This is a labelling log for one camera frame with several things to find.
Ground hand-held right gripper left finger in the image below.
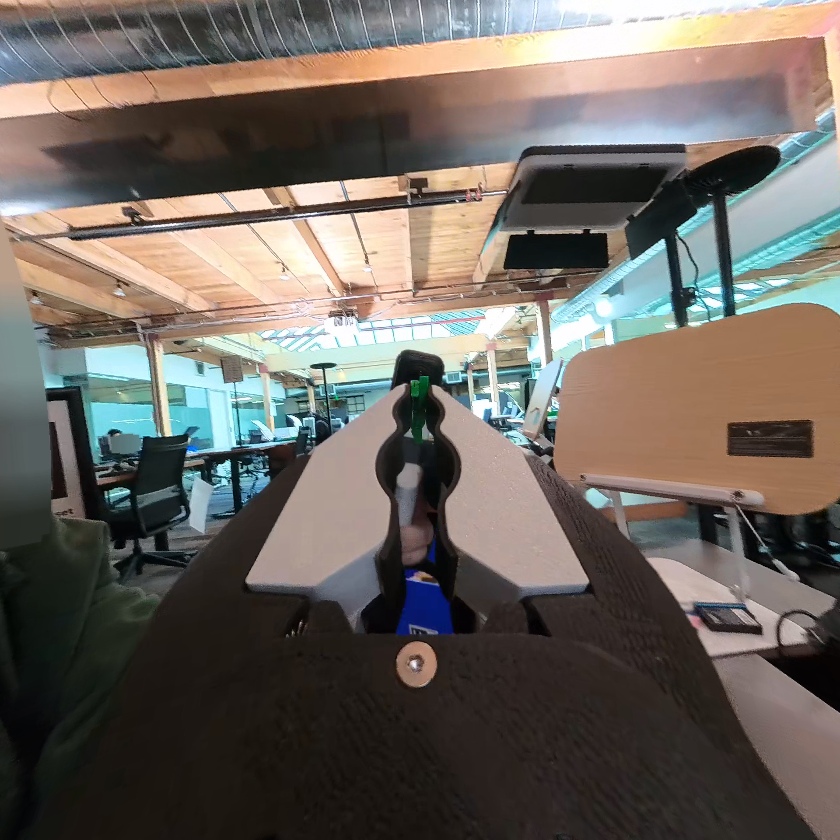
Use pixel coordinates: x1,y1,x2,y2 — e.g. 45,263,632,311
244,386,409,632

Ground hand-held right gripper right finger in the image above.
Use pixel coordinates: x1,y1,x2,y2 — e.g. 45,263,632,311
432,386,593,632

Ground thin green lego piece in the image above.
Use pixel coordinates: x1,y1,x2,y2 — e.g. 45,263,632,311
407,374,433,445

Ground blue plastic bin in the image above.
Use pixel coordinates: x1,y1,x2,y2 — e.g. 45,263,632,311
395,535,455,636

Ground person's left hand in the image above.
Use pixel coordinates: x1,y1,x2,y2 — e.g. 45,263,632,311
400,518,437,567

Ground wooden desk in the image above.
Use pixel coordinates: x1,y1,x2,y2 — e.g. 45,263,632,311
98,441,309,519

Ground white hanging paper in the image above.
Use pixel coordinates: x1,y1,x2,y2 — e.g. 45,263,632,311
189,475,213,534

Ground white computer monitor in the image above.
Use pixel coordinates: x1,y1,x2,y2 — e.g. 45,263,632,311
521,359,567,442

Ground black office chair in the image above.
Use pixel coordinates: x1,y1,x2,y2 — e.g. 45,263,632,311
108,434,198,580

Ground brown sign on pole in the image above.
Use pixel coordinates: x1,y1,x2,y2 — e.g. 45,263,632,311
220,356,245,421

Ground wooden book stand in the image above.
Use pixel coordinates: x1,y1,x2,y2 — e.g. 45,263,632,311
554,303,840,657

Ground blue-edged black battery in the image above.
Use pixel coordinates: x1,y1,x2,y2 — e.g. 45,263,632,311
693,602,764,635

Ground panel light on stand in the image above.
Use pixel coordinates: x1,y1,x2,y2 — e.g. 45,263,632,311
500,144,698,329

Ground black framed sign board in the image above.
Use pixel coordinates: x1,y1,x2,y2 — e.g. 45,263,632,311
45,386,101,523

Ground black bag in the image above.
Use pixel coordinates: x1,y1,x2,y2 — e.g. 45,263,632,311
763,626,840,710

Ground black disc floor lamp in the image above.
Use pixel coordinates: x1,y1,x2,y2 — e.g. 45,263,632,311
688,146,782,319

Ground thin black cable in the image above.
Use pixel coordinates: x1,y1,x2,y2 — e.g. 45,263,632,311
777,609,829,652

